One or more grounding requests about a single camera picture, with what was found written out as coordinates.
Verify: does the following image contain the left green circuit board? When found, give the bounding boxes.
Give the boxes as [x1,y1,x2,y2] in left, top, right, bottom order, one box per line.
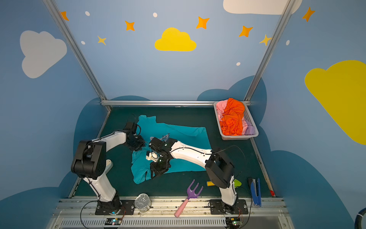
[104,218,123,226]

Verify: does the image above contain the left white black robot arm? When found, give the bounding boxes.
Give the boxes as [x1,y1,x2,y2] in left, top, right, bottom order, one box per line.
[71,130,145,215]

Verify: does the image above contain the right aluminium frame post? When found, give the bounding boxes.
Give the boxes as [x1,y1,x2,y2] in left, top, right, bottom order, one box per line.
[244,0,296,103]

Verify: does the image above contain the aluminium frame post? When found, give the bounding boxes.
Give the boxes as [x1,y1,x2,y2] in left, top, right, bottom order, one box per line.
[43,0,108,101]
[244,0,296,103]

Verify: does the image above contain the green yellow toy trowel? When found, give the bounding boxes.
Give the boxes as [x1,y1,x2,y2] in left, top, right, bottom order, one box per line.
[206,179,242,189]

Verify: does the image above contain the green circuit board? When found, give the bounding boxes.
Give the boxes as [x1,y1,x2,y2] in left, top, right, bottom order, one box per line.
[225,218,242,229]
[104,218,123,226]

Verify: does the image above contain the right green circuit board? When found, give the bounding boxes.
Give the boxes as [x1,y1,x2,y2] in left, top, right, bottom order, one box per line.
[225,218,242,229]

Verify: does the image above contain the silver tin can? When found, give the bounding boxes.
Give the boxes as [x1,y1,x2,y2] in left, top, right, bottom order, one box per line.
[134,193,152,213]

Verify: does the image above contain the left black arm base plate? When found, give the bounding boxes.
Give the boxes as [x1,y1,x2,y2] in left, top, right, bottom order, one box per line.
[95,200,135,216]

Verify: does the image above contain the teal printed t shirt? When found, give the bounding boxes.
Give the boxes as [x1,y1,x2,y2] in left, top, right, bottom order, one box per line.
[131,115,211,184]

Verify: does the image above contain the orange t shirt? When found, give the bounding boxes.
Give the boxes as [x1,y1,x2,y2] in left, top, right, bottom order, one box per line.
[219,98,246,136]

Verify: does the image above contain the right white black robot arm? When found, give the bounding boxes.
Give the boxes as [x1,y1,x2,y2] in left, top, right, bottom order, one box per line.
[146,137,237,214]

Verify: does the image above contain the left aluminium frame post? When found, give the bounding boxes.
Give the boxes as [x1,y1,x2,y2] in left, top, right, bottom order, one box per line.
[43,0,108,101]

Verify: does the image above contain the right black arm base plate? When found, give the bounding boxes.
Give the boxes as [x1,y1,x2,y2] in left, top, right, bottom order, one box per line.
[208,199,249,215]

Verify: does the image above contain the lilac t shirt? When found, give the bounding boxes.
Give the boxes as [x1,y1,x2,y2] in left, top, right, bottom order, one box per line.
[245,125,255,135]

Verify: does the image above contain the white plastic laundry basket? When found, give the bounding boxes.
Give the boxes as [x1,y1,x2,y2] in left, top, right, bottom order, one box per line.
[213,101,259,141]

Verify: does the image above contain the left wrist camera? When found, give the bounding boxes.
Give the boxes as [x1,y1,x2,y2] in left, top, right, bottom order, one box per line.
[124,122,137,133]

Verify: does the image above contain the horizontal aluminium frame bar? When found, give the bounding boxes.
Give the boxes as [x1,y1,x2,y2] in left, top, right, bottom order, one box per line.
[100,100,252,108]

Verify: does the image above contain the front aluminium rail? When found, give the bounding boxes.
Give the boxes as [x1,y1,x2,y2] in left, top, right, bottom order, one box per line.
[47,197,294,229]

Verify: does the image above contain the purple pink toy rake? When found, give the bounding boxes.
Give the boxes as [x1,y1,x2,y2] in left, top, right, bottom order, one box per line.
[174,179,204,218]

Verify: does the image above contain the blue stapler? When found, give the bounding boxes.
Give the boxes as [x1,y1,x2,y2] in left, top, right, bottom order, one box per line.
[247,177,262,207]

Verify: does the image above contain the red tipped white pen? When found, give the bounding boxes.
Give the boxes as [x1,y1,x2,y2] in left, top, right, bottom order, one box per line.
[250,138,276,198]

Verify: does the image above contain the grey white stapler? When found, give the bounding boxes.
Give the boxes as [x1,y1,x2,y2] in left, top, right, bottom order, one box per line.
[104,159,113,174]

